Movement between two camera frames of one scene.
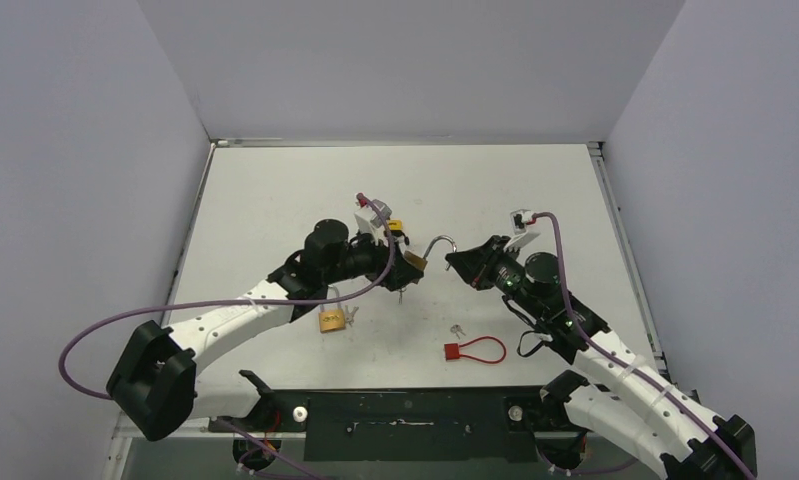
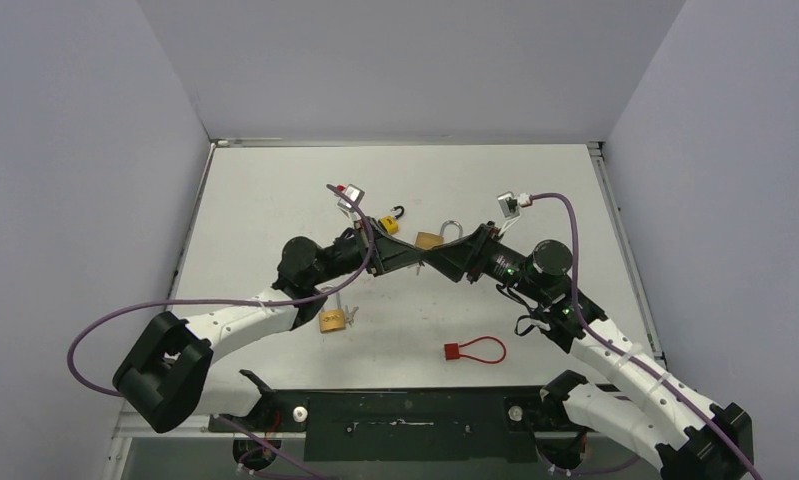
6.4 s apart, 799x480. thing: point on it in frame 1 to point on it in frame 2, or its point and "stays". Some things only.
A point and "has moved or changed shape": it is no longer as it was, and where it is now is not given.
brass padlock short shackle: (421, 262) has moved or changed shape
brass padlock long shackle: (332, 317) stays
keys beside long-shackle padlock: (349, 316) stays
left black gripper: (399, 271) to (387, 255)
